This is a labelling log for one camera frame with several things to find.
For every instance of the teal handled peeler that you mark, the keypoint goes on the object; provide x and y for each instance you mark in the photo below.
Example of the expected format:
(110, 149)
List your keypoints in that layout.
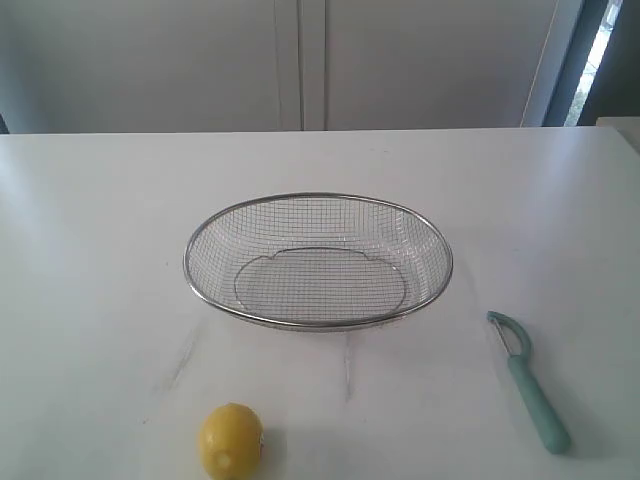
(550, 428)

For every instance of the yellow lemon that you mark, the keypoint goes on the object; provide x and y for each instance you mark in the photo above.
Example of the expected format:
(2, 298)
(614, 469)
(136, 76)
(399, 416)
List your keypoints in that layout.
(230, 442)

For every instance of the white cabinet at right edge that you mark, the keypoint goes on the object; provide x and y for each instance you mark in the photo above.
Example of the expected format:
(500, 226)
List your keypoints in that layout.
(628, 127)

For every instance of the oval wire mesh basket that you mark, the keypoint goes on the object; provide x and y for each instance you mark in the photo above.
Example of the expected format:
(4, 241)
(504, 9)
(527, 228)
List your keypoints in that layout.
(318, 261)

